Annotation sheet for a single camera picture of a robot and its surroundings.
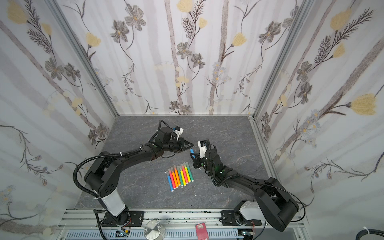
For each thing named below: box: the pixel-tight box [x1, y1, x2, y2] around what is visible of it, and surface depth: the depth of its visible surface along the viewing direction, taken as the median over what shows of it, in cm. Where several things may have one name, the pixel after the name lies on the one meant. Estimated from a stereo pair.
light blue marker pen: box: [166, 170, 174, 193], surface depth 88 cm
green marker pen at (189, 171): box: [185, 161, 194, 182], surface depth 92 cm
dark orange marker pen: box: [170, 167, 179, 189], surface depth 89 cm
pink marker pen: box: [181, 163, 189, 185], surface depth 90 cm
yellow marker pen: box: [183, 162, 191, 183], surface depth 92 cm
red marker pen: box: [168, 168, 177, 190], surface depth 88 cm
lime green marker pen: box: [179, 165, 187, 187], surface depth 90 cm
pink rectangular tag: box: [195, 222, 210, 240], surface depth 72 cm
